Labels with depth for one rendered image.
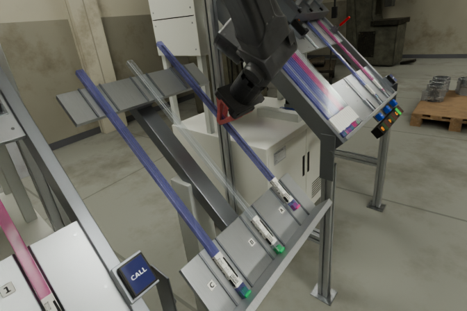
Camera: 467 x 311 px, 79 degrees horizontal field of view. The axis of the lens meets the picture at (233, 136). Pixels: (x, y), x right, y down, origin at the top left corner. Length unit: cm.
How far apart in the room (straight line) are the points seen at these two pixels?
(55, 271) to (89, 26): 326
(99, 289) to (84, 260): 5
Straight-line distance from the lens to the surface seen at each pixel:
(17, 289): 53
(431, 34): 737
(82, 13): 362
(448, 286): 165
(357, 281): 153
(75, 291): 53
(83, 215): 54
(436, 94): 367
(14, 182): 104
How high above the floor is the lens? 114
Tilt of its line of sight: 22 degrees down
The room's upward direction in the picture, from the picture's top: 6 degrees counter-clockwise
